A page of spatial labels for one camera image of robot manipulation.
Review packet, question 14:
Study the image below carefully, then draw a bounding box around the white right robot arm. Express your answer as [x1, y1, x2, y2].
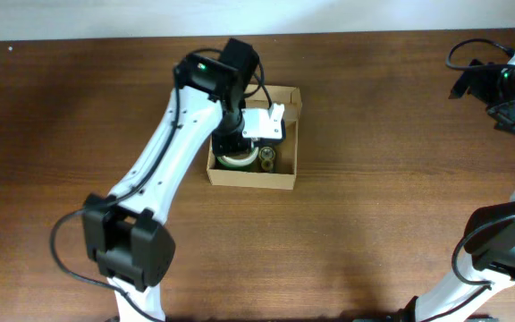
[385, 46, 515, 321]

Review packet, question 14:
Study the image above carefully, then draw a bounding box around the green tape roll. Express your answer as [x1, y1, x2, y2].
[216, 157, 256, 172]

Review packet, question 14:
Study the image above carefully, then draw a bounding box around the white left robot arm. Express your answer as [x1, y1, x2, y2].
[81, 38, 285, 321]

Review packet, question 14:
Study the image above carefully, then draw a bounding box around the cream masking tape roll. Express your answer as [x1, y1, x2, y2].
[222, 148, 259, 162]

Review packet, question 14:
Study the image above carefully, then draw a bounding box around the open cardboard box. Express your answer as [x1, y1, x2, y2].
[207, 85, 302, 190]

